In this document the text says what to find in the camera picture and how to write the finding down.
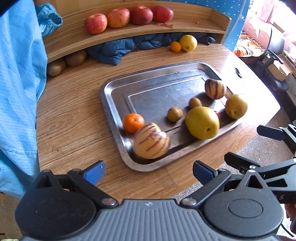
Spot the red apple rightmost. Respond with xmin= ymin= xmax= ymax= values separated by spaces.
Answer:
xmin=152 ymin=6 xmax=174 ymax=23

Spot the light blue striped garment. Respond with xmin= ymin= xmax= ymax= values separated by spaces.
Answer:
xmin=0 ymin=0 xmax=63 ymax=198

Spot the small brown kiwi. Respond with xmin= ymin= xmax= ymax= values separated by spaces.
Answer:
xmin=189 ymin=97 xmax=203 ymax=109
xmin=167 ymin=106 xmax=183 ymax=122

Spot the brown kiwi under shelf right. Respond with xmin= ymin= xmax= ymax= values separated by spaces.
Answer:
xmin=65 ymin=50 xmax=86 ymax=66

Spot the blue dotted fabric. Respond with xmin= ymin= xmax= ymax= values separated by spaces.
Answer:
xmin=159 ymin=0 xmax=251 ymax=52

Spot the small orange mandarin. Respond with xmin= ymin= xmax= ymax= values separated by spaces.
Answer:
xmin=170 ymin=41 xmax=182 ymax=53

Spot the large yellow pear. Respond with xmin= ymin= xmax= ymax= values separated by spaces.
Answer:
xmin=185 ymin=106 xmax=220 ymax=140

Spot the brown kiwi under shelf left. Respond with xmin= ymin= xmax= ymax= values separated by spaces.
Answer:
xmin=47 ymin=58 xmax=66 ymax=76

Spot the small yellow pear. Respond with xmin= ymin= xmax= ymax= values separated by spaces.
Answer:
xmin=225 ymin=94 xmax=248 ymax=120

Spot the striped pepino melon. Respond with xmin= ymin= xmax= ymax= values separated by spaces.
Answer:
xmin=205 ymin=78 xmax=227 ymax=99
xmin=133 ymin=123 xmax=170 ymax=159

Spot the yellow lemon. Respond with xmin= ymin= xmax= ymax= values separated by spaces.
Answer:
xmin=179 ymin=35 xmax=198 ymax=52

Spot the brown kiwi under shelf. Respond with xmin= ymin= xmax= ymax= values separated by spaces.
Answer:
xmin=47 ymin=58 xmax=66 ymax=76
xmin=65 ymin=50 xmax=86 ymax=66

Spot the dark blue padded jacket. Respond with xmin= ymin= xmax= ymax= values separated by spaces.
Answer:
xmin=85 ymin=32 xmax=217 ymax=66

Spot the red apple leftmost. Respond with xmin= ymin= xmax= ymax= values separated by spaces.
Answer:
xmin=84 ymin=14 xmax=107 ymax=35

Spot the stainless steel tray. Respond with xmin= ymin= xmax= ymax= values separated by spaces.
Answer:
xmin=100 ymin=61 xmax=239 ymax=172

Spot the black office chair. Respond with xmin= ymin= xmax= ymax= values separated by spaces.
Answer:
xmin=254 ymin=28 xmax=295 ymax=92

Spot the curved wooden shelf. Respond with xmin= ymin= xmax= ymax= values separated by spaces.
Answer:
xmin=43 ymin=1 xmax=231 ymax=62

